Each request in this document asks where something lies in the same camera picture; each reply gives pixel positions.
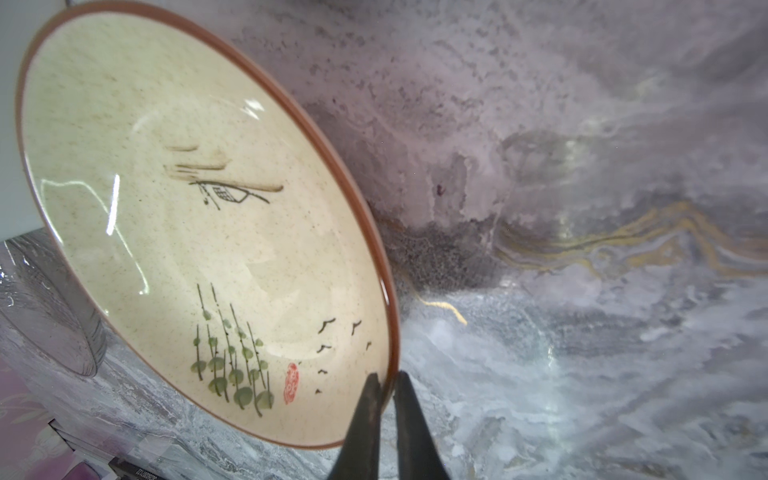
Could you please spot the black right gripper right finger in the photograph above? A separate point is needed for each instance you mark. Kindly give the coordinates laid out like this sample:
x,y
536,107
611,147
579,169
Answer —
x,y
418,458

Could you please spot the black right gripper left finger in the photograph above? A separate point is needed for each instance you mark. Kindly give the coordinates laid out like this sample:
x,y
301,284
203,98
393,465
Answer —
x,y
359,455

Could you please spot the cream plate with plant drawing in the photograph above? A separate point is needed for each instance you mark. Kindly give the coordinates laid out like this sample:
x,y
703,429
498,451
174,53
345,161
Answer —
x,y
208,219

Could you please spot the white plastic bin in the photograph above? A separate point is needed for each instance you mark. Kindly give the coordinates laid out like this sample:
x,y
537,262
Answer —
x,y
20,21

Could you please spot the clear glass plate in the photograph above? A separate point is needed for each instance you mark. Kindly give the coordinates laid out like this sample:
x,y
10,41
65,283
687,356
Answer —
x,y
43,300

